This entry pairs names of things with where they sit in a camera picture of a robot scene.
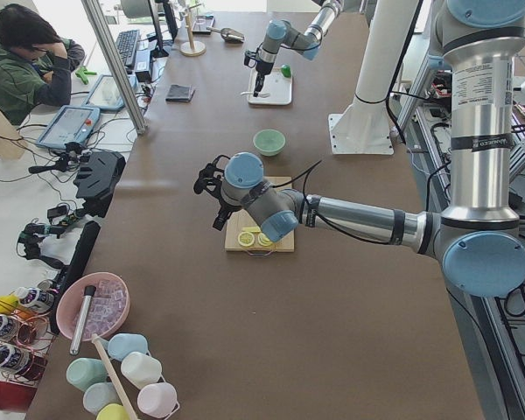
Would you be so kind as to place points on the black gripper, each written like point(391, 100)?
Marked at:
point(261, 73)
point(225, 208)

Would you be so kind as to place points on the white ceramic spoon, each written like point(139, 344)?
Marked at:
point(247, 93)

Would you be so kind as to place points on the mint green bowl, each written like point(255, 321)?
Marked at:
point(269, 142)

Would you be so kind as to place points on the pink bowl of ice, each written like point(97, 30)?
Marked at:
point(109, 307)

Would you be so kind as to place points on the metal tube in bowl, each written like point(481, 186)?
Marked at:
point(79, 329)

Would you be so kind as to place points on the wooden cutting board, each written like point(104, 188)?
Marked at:
point(241, 219)

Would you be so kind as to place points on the cream rabbit serving tray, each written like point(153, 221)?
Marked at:
point(277, 90)

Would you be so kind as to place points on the green lime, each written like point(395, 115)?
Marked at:
point(285, 71)

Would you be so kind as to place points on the yellow plastic knife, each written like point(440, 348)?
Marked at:
point(254, 230)

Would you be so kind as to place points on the metal scoop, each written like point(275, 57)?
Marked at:
point(228, 35)

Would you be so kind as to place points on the wooden cup stand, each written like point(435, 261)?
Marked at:
point(193, 47)

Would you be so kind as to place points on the grey purple folded cloth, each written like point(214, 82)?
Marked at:
point(179, 93)

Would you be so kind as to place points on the black monitor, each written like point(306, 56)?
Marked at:
point(163, 47)

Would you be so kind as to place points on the black headset device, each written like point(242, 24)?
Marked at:
point(96, 180)

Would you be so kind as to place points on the black keyboard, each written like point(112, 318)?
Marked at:
point(126, 44)

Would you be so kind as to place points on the blue teach pendant far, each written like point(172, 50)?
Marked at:
point(105, 95)

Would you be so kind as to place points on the blue teach pendant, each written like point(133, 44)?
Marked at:
point(70, 125)
point(105, 95)

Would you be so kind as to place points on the light blue cup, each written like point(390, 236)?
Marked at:
point(122, 344)

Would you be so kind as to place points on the white cup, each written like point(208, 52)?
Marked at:
point(141, 369)

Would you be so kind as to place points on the blue teach pendant near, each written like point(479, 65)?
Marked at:
point(70, 125)

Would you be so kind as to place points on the pink cup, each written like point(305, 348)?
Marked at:
point(158, 399)

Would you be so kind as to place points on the mint green cup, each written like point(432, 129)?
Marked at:
point(85, 372)

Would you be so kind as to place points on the wooden stick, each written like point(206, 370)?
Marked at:
point(97, 342)

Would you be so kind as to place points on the pale blue cup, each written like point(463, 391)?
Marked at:
point(98, 396)

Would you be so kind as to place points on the yellow cup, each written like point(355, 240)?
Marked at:
point(113, 411)

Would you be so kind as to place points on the person in green jacket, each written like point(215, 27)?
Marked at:
point(36, 64)

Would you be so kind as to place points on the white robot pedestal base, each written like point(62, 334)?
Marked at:
point(363, 128)

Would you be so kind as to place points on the aluminium frame post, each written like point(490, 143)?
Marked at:
point(105, 41)

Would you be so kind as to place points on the copper wire bottle rack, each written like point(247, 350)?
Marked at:
point(25, 339)

